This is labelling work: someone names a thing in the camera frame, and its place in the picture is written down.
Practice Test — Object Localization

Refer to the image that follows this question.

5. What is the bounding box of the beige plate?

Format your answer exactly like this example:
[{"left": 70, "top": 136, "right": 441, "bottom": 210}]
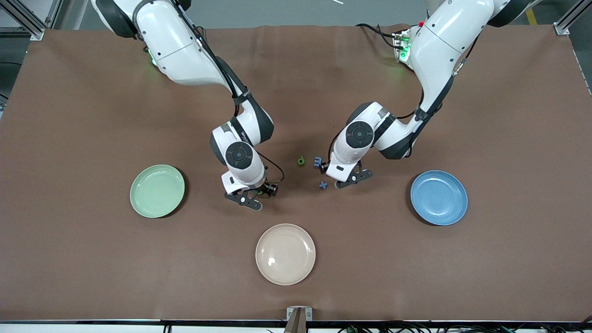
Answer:
[{"left": 255, "top": 223, "right": 316, "bottom": 286}]

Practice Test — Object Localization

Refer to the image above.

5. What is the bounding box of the green plate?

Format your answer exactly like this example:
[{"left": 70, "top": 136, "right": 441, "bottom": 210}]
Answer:
[{"left": 130, "top": 164, "right": 185, "bottom": 219}]

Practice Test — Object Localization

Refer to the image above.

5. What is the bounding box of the blue plate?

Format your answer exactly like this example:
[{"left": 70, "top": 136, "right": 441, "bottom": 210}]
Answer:
[{"left": 410, "top": 170, "right": 469, "bottom": 226}]

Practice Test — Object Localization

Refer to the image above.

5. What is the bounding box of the brown table cover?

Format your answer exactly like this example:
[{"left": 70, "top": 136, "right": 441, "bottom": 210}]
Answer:
[{"left": 0, "top": 24, "right": 592, "bottom": 323}]

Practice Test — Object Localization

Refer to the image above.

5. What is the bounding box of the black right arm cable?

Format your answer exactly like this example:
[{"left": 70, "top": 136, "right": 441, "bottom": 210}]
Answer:
[{"left": 176, "top": 0, "right": 285, "bottom": 185}]

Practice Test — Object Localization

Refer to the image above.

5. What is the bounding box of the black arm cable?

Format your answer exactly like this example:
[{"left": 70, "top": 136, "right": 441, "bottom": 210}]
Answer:
[
  {"left": 176, "top": 0, "right": 285, "bottom": 185},
  {"left": 327, "top": 28, "right": 481, "bottom": 163}
]

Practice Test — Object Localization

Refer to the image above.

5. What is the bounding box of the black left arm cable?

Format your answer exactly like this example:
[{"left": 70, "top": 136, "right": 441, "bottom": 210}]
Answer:
[{"left": 327, "top": 28, "right": 481, "bottom": 163}]

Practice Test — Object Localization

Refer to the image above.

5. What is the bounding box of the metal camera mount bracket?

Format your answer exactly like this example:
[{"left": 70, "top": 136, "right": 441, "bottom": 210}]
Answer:
[{"left": 284, "top": 306, "right": 313, "bottom": 333}]

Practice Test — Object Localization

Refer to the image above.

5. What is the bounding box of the black base cable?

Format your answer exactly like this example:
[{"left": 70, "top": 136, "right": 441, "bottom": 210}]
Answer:
[{"left": 355, "top": 22, "right": 403, "bottom": 49}]

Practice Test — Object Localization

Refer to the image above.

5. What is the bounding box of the aluminium frame profile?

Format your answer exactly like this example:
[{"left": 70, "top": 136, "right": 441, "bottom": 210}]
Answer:
[
  {"left": 0, "top": 0, "right": 63, "bottom": 41},
  {"left": 553, "top": 0, "right": 592, "bottom": 36}
]

